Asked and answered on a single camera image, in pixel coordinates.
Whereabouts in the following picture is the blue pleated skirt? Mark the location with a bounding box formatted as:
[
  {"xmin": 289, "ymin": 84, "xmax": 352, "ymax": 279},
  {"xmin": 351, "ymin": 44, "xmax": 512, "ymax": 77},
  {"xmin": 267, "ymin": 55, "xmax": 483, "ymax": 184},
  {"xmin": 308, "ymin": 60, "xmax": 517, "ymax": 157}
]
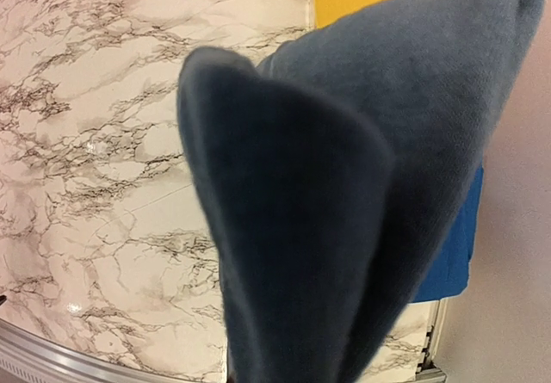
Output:
[{"xmin": 412, "ymin": 165, "xmax": 484, "ymax": 303}]

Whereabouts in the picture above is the grey-blue garment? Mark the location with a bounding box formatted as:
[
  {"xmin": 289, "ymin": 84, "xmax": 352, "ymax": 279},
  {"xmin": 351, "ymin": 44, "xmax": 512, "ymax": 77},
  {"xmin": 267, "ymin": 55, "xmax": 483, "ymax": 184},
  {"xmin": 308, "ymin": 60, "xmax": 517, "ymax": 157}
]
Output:
[{"xmin": 177, "ymin": 0, "xmax": 544, "ymax": 382}]

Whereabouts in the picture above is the aluminium table front rail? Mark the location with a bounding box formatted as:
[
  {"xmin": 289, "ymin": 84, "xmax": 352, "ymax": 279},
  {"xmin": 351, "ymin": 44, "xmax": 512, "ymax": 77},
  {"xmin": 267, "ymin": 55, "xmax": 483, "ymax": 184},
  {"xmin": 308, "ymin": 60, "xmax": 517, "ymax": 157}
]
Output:
[{"xmin": 0, "ymin": 318, "xmax": 152, "ymax": 383}]

